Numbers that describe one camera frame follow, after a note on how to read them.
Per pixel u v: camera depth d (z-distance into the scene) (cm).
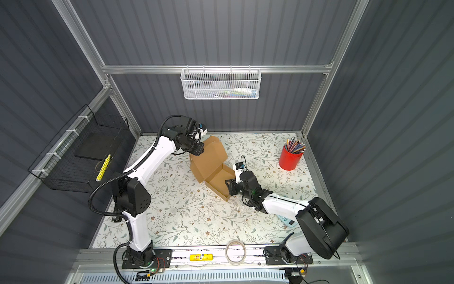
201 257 72
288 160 96
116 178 48
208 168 91
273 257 73
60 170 66
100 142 78
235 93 92
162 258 72
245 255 74
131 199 50
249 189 67
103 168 71
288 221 81
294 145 96
